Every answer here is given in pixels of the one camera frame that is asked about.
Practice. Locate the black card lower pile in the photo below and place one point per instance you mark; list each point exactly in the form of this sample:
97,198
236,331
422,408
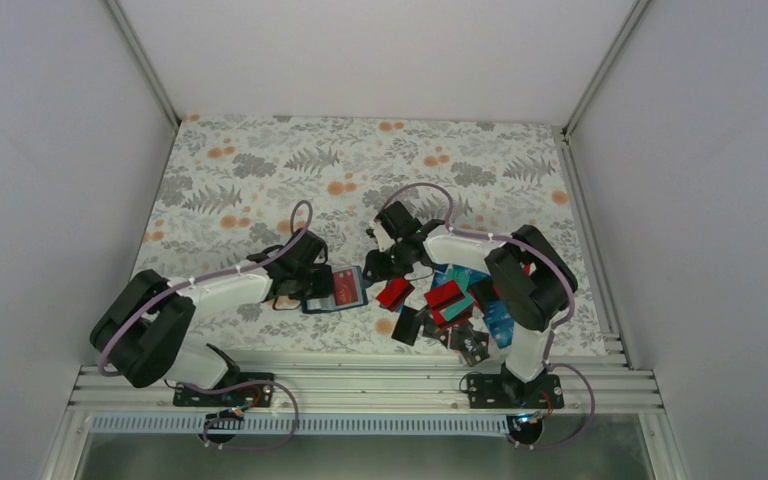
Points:
406,329

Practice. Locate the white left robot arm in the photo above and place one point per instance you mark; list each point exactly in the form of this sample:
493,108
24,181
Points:
143,334

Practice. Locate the floral patterned table mat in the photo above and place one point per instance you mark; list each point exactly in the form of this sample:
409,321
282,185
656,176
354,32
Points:
236,184

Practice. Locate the blue card right pile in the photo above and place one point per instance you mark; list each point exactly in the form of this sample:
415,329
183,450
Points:
499,323

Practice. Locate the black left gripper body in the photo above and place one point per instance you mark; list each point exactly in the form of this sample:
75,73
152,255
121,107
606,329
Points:
309,287

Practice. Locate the red card left of pile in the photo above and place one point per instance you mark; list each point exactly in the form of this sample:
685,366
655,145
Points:
393,296

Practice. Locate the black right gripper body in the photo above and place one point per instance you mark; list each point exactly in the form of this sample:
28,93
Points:
396,265

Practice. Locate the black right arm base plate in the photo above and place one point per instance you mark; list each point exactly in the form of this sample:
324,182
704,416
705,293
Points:
495,391

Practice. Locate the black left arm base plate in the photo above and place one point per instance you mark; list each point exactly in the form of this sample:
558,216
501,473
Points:
240,390

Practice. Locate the aluminium rail frame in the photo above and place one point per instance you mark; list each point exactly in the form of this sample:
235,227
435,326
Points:
388,383

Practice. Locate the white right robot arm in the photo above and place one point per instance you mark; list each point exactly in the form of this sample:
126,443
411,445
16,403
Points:
528,274

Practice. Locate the dark blue card holder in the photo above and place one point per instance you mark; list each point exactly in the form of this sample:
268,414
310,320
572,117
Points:
327,305

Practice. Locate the teal card in pile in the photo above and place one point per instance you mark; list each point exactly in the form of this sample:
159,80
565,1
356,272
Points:
462,276

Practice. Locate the black patterned card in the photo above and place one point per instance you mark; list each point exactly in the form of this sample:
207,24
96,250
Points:
472,345

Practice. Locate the grey slotted cable duct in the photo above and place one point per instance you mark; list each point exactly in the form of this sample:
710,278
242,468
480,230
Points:
308,424

